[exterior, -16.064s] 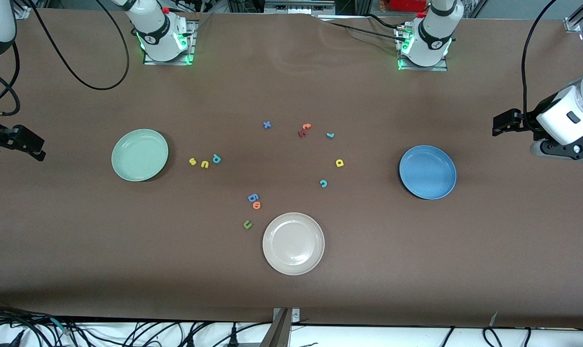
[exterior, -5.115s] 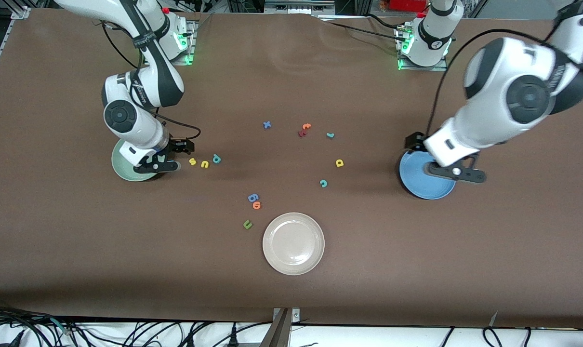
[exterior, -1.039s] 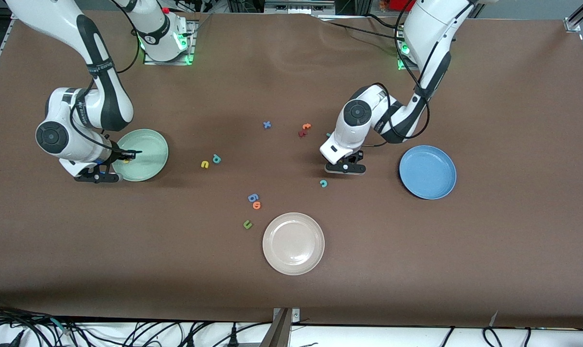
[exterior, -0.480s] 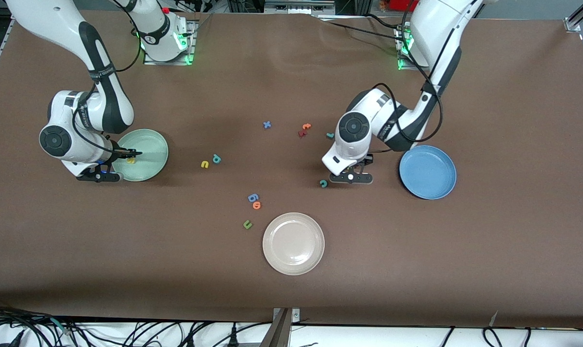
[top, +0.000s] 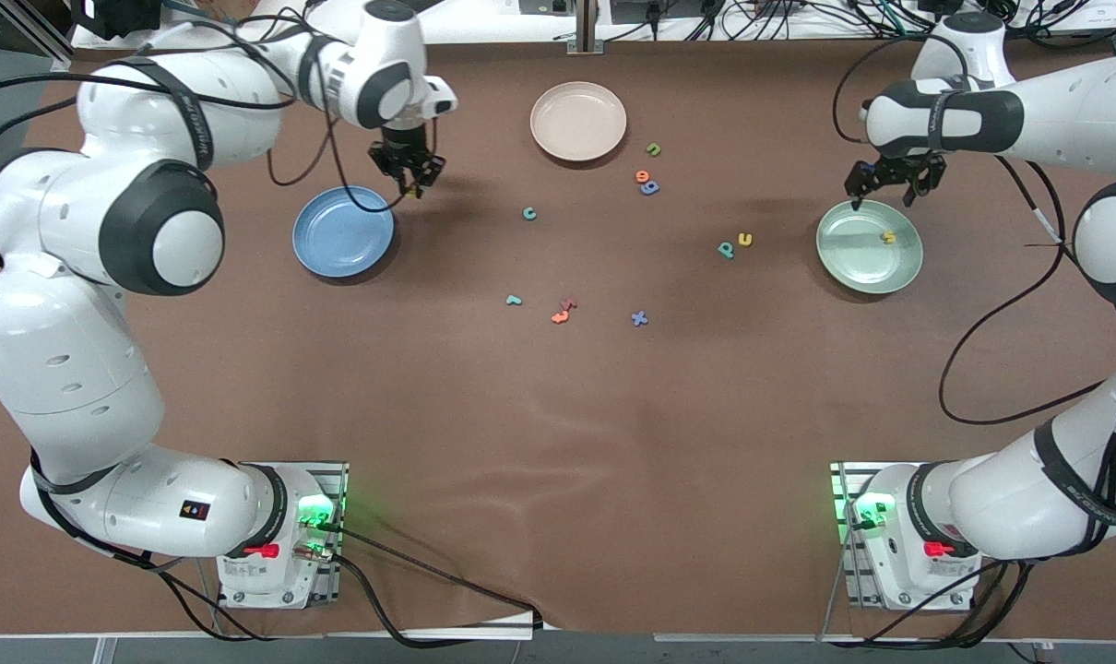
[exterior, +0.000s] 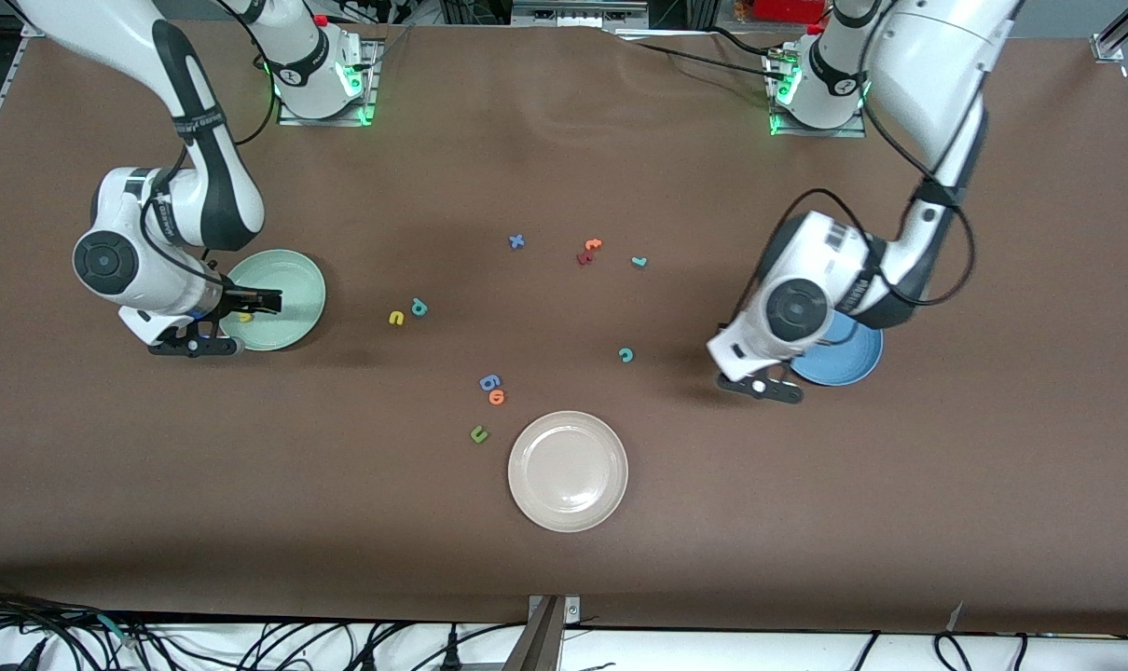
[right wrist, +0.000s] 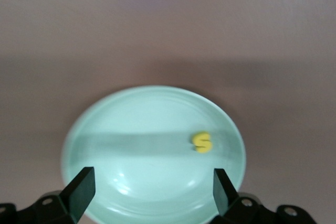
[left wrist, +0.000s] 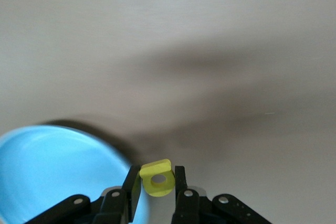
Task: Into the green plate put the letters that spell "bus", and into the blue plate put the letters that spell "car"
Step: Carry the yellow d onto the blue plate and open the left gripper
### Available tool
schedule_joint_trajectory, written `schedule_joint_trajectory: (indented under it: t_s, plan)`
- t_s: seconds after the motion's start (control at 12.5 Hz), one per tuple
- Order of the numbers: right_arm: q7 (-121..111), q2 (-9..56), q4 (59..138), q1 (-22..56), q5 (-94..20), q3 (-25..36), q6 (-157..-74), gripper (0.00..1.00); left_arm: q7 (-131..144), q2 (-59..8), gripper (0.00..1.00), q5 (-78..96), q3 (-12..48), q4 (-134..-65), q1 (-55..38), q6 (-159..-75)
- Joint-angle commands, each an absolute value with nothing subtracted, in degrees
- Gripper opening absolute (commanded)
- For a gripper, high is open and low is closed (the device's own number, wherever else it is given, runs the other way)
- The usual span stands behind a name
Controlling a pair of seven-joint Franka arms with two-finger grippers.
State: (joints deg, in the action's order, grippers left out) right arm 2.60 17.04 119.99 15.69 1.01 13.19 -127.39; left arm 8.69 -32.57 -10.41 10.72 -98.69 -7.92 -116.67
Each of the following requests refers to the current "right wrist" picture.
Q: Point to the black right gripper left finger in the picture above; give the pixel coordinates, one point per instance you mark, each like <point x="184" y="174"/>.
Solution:
<point x="76" y="197"/>

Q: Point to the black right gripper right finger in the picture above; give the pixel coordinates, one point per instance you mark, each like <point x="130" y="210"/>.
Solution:
<point x="225" y="197"/>

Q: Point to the yellow letter s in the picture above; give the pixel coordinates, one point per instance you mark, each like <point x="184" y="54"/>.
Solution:
<point x="202" y="142"/>

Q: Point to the pale green plate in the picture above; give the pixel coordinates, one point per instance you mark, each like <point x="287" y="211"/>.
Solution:
<point x="147" y="119"/>

